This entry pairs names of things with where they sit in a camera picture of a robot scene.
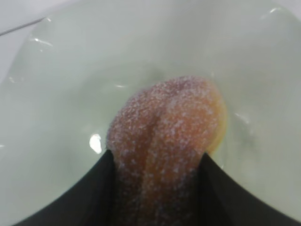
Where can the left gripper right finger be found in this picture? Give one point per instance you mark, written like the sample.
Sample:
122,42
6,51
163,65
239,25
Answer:
223,202

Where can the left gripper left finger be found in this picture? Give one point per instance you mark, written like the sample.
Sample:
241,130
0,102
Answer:
88,203

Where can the sugared bread roll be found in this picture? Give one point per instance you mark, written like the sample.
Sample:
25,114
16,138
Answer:
157,140

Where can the green wavy glass plate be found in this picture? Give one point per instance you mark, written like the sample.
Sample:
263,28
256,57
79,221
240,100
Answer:
80,66

